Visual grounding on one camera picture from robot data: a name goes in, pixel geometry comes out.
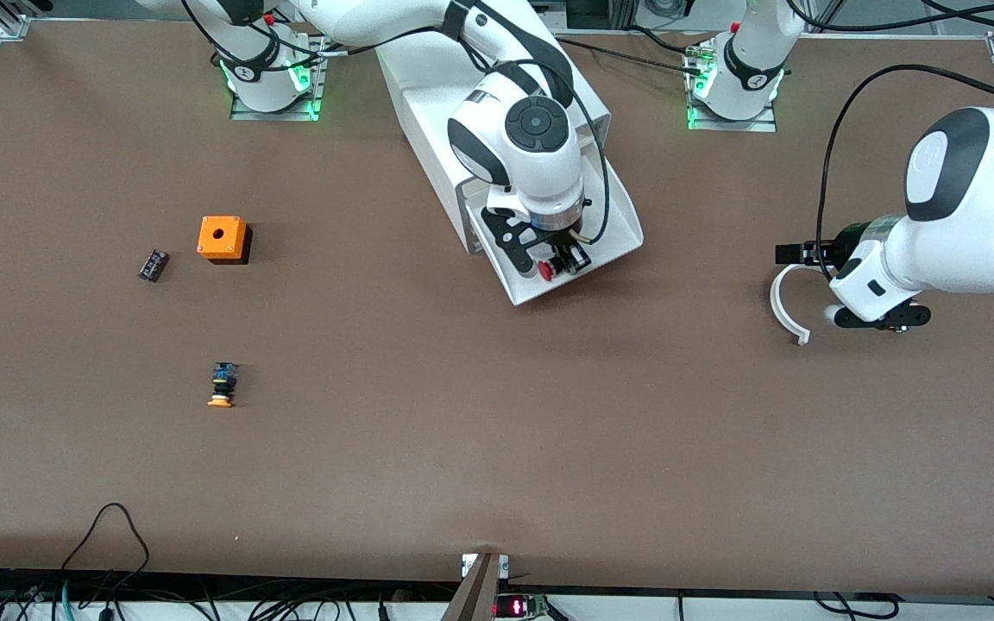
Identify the black cable loop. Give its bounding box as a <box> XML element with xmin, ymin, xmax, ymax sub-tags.
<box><xmin>812</xmin><ymin>591</ymin><xmax>903</xmax><ymax>620</ymax></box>

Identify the yellow push button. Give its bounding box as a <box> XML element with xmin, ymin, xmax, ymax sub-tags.
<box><xmin>207</xmin><ymin>361</ymin><xmax>241</xmax><ymax>409</ymax></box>

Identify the white curved plastic arc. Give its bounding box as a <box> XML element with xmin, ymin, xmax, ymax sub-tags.
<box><xmin>771</xmin><ymin>262</ymin><xmax>812</xmax><ymax>346</ymax></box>

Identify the orange button box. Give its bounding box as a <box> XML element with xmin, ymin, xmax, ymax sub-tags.
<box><xmin>197</xmin><ymin>216</ymin><xmax>254</xmax><ymax>266</ymax></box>

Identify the black cable across table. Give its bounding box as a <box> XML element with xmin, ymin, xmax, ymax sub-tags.
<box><xmin>553</xmin><ymin>26</ymin><xmax>709</xmax><ymax>70</ymax></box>

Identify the red push button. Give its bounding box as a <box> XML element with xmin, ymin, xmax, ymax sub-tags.
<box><xmin>538</xmin><ymin>246</ymin><xmax>589</xmax><ymax>282</ymax></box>

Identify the aluminium frame profile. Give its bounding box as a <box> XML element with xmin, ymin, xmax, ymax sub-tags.
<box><xmin>0</xmin><ymin>0</ymin><xmax>32</xmax><ymax>42</ymax></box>

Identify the tangled black cable bundle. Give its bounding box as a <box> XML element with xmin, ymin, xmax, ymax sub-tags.
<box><xmin>0</xmin><ymin>565</ymin><xmax>429</xmax><ymax>621</ymax></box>

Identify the thin black looped cable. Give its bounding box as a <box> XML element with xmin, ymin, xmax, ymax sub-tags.
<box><xmin>61</xmin><ymin>503</ymin><xmax>151</xmax><ymax>574</ymax></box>

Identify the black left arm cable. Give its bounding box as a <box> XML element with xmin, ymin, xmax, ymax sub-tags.
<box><xmin>815</xmin><ymin>62</ymin><xmax>994</xmax><ymax>281</ymax></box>

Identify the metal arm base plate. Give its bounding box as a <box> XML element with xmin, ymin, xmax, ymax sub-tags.
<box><xmin>230</xmin><ymin>33</ymin><xmax>327</xmax><ymax>122</ymax></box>
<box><xmin>685</xmin><ymin>43</ymin><xmax>779</xmax><ymax>133</ymax></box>

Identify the device with red display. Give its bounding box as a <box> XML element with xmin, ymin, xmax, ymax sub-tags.
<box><xmin>493</xmin><ymin>593</ymin><xmax>550</xmax><ymax>618</ymax></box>

